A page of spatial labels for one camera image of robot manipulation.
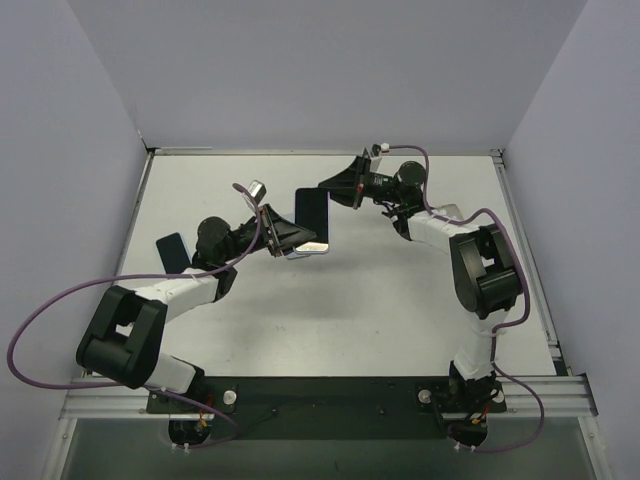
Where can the phone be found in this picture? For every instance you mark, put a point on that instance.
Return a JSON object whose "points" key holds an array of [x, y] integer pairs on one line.
{"points": [[173, 253], [312, 211], [308, 249]]}

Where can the cream phone case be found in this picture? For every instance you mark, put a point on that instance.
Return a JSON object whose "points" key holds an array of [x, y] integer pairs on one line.
{"points": [[448, 210]]}

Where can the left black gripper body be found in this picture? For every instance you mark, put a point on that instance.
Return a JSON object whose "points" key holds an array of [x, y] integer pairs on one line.
{"points": [[271, 230]]}

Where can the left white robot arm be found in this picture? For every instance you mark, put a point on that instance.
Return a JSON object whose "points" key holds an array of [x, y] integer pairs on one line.
{"points": [[123, 339]]}

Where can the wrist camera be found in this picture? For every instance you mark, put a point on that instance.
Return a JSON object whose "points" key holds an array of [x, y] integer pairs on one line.
{"points": [[374, 155], [257, 191]]}

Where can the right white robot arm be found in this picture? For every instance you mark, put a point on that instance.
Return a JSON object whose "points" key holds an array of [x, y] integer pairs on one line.
{"points": [[486, 280]]}

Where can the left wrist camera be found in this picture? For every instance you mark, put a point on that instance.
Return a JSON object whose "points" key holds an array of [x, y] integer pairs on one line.
{"points": [[257, 191]]}

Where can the aluminium front frame rail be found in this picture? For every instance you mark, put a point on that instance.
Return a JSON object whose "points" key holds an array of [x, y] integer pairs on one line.
{"points": [[562, 397]]}

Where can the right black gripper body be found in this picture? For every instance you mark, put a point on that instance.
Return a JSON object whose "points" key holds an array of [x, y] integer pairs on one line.
{"points": [[360, 181]]}

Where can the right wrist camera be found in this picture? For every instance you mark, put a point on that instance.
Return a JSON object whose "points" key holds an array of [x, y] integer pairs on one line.
{"points": [[374, 155]]}

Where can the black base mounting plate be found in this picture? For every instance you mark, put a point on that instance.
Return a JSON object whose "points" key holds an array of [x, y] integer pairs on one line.
{"points": [[334, 408]]}

